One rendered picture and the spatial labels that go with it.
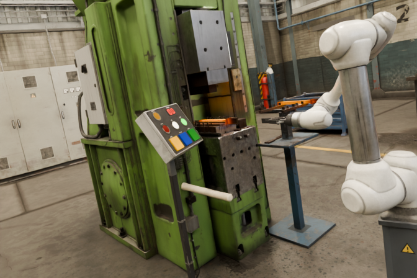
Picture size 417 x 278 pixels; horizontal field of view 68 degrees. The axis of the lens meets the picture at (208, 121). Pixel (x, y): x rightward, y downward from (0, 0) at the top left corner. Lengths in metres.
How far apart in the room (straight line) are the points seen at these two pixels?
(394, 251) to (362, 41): 0.89
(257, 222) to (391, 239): 1.18
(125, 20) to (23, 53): 5.55
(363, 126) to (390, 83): 8.49
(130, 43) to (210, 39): 0.60
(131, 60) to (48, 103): 4.88
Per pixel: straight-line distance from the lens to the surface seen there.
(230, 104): 2.48
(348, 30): 1.28
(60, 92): 7.17
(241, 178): 2.26
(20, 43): 7.87
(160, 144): 1.60
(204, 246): 2.41
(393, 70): 9.74
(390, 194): 1.39
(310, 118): 1.74
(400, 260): 1.65
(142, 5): 2.11
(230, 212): 2.24
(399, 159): 1.49
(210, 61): 2.14
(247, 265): 2.38
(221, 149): 2.09
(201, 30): 2.14
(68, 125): 7.19
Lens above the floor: 1.31
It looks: 8 degrees down
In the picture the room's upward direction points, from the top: 10 degrees counter-clockwise
